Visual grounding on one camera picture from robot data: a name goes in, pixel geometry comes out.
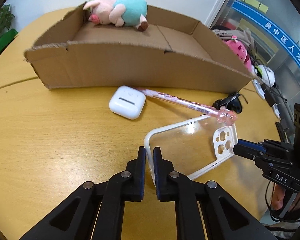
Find pig plush teal shirt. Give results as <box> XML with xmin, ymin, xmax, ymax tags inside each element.
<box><xmin>83</xmin><ymin>0</ymin><xmax>149</xmax><ymax>32</ymax></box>

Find grey printed cloth bag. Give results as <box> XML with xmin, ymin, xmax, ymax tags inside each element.
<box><xmin>210</xmin><ymin>25</ymin><xmax>254</xmax><ymax>49</ymax></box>

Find black sunglasses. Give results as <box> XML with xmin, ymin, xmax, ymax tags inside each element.
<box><xmin>212</xmin><ymin>92</ymin><xmax>248</xmax><ymax>114</ymax></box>

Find white clear phone case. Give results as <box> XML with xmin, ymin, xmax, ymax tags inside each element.
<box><xmin>144</xmin><ymin>115</ymin><xmax>238</xmax><ymax>180</ymax></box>

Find white earbuds case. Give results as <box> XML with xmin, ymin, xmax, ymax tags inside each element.
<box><xmin>109</xmin><ymin>86</ymin><xmax>146</xmax><ymax>120</ymax></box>

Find green cloth covered table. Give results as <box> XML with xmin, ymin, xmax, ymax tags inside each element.
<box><xmin>0</xmin><ymin>29</ymin><xmax>18</xmax><ymax>55</ymax></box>

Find white power strip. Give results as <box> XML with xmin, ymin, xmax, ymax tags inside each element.
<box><xmin>252</xmin><ymin>79</ymin><xmax>281</xmax><ymax>120</ymax></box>

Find brown cardboard box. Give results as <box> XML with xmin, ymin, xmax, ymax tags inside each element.
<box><xmin>24</xmin><ymin>5</ymin><xmax>253</xmax><ymax>94</ymax></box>

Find yellow sticky notes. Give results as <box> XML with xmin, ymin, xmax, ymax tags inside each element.
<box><xmin>239</xmin><ymin>0</ymin><xmax>269</xmax><ymax>14</ymax></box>

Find pink plush toy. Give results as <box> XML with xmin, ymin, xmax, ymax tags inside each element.
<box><xmin>225</xmin><ymin>36</ymin><xmax>253</xmax><ymax>72</ymax></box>

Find person's right hand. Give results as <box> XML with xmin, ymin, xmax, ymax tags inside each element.
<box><xmin>271</xmin><ymin>184</ymin><xmax>300</xmax><ymax>211</ymax></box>

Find green potted plant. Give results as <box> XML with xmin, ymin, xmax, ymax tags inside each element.
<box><xmin>0</xmin><ymin>4</ymin><xmax>15</xmax><ymax>37</ymax></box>

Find pink bear-top pen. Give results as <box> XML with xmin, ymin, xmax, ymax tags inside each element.
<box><xmin>136</xmin><ymin>88</ymin><xmax>237</xmax><ymax>126</ymax></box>

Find panda plush toy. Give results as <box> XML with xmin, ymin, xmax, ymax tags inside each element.
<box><xmin>253</xmin><ymin>64</ymin><xmax>275</xmax><ymax>88</ymax></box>

